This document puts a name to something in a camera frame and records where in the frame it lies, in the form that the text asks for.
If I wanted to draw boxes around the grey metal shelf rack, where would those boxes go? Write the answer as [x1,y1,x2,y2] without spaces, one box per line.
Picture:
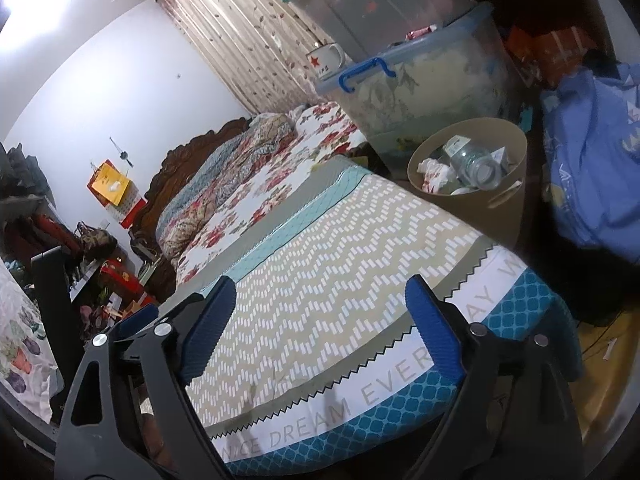
[0,192,56,261]

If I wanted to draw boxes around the brown handbag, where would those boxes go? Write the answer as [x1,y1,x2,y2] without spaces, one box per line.
[75,222,118,261]

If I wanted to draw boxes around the white red wrapper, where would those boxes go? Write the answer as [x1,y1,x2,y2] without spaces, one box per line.
[416,157,458,193]

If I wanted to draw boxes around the clear storage box teal lid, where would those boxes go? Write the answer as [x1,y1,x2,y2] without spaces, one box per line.
[280,0,481,61]

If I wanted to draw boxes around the red white tube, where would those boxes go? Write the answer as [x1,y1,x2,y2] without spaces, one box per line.
[405,24,443,41]

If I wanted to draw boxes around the white printed cloth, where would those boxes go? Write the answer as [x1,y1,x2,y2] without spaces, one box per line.
[0,260,58,423]

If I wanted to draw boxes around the red hanging clothes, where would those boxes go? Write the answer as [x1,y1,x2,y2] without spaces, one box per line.
[20,212,81,261]

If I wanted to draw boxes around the dark carved wooden headboard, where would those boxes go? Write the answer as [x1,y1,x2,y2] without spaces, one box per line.
[129,117,251,291]

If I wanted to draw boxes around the folded patchwork quilt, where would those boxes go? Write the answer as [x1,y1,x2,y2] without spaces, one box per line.
[155,112,296,261]

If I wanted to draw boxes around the beige waste bin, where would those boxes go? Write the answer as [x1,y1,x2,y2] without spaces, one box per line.
[406,117,528,251]

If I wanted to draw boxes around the white enamel mug red star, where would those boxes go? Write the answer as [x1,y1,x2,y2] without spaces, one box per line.
[305,42,346,81]

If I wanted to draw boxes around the clear storage box blue handle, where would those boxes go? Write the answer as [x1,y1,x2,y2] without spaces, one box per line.
[315,2,516,156]

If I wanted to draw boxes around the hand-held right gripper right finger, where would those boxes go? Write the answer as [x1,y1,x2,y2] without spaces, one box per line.
[405,275,586,480]

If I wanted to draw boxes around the yellow red wall calendar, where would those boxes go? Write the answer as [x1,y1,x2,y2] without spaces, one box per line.
[89,159,141,226]

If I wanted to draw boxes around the clear plastic bottle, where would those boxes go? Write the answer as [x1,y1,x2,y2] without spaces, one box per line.
[442,135,506,191]

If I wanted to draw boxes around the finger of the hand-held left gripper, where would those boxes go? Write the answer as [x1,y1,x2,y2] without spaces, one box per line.
[107,304,160,341]

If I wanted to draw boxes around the dark hanging wall ornament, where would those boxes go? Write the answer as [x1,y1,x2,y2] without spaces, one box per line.
[109,136,135,168]

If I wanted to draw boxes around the floral bed sheet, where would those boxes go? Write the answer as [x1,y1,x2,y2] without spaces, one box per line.
[175,101,371,286]

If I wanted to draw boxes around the beige leaf print curtain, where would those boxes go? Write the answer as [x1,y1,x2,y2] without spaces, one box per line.
[155,0,341,116]

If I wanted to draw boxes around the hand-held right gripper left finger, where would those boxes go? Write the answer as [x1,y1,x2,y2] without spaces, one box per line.
[54,276,236,480]

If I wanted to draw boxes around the red cardboard box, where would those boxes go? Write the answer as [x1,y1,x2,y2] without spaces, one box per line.
[505,25,598,86]

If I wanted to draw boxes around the blue printed cloth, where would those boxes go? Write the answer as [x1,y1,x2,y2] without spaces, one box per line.
[540,62,640,251]

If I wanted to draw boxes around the dark backpack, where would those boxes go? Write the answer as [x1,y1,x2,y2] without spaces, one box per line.
[0,142,53,201]

